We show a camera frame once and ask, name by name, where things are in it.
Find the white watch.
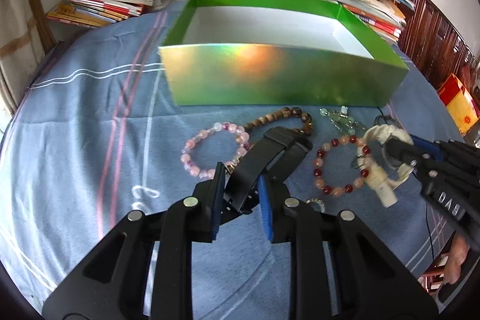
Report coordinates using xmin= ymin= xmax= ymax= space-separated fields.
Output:
xmin=356 ymin=124 xmax=413 ymax=208

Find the red and peach bead bracelet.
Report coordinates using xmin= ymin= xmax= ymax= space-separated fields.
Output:
xmin=312 ymin=134 xmax=375 ymax=198

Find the brown wooden bead bracelet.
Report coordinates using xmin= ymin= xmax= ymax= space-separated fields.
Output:
xmin=241 ymin=106 xmax=315 ymax=136

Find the person's right hand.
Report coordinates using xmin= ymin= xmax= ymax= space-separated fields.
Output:
xmin=444 ymin=234 xmax=470 ymax=284

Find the red and yellow box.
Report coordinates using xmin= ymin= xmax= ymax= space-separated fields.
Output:
xmin=437 ymin=74 xmax=479 ymax=136

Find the red wooden headboard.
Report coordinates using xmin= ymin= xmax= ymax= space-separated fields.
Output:
xmin=398 ymin=0 xmax=479 ymax=91

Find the blue bed sheet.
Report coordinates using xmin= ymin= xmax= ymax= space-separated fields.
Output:
xmin=1 ymin=3 xmax=461 ymax=319

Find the green holographic box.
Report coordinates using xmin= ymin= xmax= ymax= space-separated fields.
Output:
xmin=159 ymin=0 xmax=408 ymax=106

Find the left stack of books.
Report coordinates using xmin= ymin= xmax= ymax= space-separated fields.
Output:
xmin=46 ymin=0 xmax=155 ymax=28

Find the beige curtain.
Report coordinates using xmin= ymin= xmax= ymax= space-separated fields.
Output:
xmin=1 ymin=0 xmax=55 ymax=114

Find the pink bead bracelet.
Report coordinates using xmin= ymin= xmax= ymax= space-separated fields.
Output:
xmin=180 ymin=121 xmax=251 ymax=181

